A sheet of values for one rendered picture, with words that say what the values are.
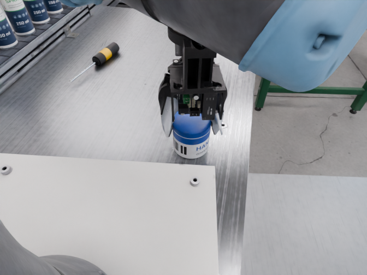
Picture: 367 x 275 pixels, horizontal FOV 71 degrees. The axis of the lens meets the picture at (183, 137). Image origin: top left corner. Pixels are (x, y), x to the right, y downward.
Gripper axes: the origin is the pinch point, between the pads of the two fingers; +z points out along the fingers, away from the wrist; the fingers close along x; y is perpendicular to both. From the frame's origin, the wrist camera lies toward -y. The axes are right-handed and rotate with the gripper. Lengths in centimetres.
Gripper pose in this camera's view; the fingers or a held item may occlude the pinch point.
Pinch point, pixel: (191, 127)
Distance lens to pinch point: 47.2
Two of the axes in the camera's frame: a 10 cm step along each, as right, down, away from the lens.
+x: 10.0, -0.4, 0.4
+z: 0.0, 6.8, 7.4
